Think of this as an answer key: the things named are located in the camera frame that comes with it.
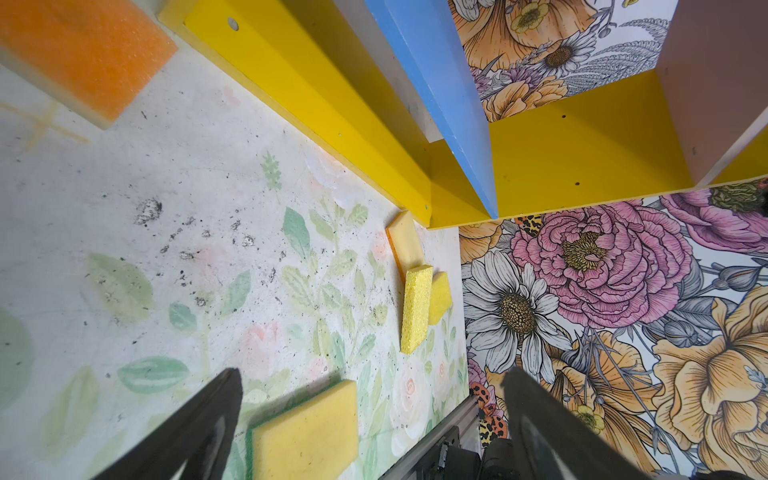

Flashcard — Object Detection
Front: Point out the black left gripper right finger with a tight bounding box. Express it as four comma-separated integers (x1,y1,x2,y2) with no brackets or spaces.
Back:
502,367,649,479

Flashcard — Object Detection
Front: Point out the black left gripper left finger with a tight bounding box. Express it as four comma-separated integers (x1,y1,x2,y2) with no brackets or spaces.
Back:
96,368,243,479

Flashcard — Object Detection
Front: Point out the textured yellow sponge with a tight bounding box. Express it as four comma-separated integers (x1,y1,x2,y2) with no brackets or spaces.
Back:
400,265,433,355

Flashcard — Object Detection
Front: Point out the orange sponge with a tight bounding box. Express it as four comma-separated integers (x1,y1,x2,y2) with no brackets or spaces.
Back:
1,1,177,130

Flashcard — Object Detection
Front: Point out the yellow wooden shelf unit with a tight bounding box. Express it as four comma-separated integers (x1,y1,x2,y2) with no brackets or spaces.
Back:
159,1,767,228

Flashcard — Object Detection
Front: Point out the yellow sponge green backing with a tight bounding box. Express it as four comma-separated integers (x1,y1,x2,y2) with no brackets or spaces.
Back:
250,380,359,479

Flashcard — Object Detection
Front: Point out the small yellow sponge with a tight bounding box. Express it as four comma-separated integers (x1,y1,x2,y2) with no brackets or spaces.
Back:
428,272,453,326

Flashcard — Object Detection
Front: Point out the tan yellow sponge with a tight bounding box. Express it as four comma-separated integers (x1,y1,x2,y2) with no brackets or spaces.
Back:
386,211,426,280

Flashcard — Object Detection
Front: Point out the aluminium front rail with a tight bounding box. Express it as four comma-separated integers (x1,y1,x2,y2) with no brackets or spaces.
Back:
380,395,482,479

